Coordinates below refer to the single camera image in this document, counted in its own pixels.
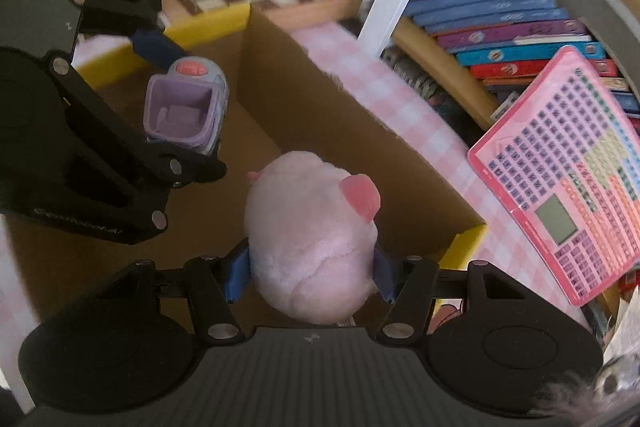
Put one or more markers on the pink plush toy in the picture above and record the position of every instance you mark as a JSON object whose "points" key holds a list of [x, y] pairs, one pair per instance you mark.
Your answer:
{"points": [[305, 232]]}

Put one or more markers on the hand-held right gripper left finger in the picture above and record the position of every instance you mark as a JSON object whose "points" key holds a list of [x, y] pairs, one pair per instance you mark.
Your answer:
{"points": [[238, 277]]}

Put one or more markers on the pink checked desk mat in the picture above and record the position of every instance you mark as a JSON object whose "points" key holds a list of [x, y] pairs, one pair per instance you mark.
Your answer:
{"points": [[415, 107]]}

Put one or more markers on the stack of dark magazines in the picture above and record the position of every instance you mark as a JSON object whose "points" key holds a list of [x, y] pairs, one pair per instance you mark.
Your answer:
{"points": [[425, 92]]}

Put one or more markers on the row of colourful books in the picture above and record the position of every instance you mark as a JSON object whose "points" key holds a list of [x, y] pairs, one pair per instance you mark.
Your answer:
{"points": [[500, 32]]}

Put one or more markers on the pink toy learning tablet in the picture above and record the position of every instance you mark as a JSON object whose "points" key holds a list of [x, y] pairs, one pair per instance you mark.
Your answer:
{"points": [[565, 177]]}

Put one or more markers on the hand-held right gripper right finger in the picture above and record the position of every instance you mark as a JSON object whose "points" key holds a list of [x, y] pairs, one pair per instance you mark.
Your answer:
{"points": [[384, 279]]}

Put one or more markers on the grey furry charm with bell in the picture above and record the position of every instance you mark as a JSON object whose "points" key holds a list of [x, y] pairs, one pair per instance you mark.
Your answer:
{"points": [[590, 399]]}

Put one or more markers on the purple toy vehicle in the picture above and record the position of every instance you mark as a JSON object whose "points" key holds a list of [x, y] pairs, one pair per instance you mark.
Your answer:
{"points": [[180, 112]]}

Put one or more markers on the yellow cardboard box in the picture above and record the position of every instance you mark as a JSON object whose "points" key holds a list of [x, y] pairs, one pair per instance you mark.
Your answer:
{"points": [[320, 107]]}

